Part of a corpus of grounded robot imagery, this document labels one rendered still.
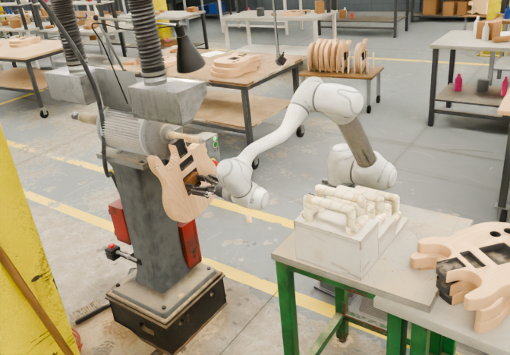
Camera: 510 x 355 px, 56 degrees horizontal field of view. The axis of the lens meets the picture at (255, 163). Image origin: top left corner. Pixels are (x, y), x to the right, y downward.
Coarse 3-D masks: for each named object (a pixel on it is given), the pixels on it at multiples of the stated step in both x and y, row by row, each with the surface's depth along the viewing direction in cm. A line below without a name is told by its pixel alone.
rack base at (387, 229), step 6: (384, 222) 183; (390, 222) 183; (384, 228) 179; (390, 228) 182; (384, 234) 178; (390, 234) 183; (384, 240) 179; (390, 240) 185; (378, 246) 175; (384, 246) 180; (378, 252) 176; (378, 258) 178
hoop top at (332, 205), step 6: (306, 198) 169; (312, 198) 168; (318, 198) 167; (312, 204) 169; (318, 204) 166; (324, 204) 165; (330, 204) 163; (336, 204) 162; (342, 204) 162; (336, 210) 163; (342, 210) 161; (348, 210) 159; (354, 210) 160
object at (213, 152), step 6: (204, 132) 261; (204, 138) 253; (210, 138) 254; (216, 138) 257; (186, 144) 252; (210, 144) 254; (210, 150) 255; (216, 150) 259; (210, 156) 256; (216, 156) 260
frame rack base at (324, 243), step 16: (304, 224) 173; (320, 224) 172; (336, 224) 171; (368, 224) 169; (304, 240) 176; (320, 240) 171; (336, 240) 167; (352, 240) 162; (368, 240) 166; (304, 256) 180; (320, 256) 174; (336, 256) 170; (352, 256) 165; (368, 256) 169; (336, 272) 173; (352, 272) 168
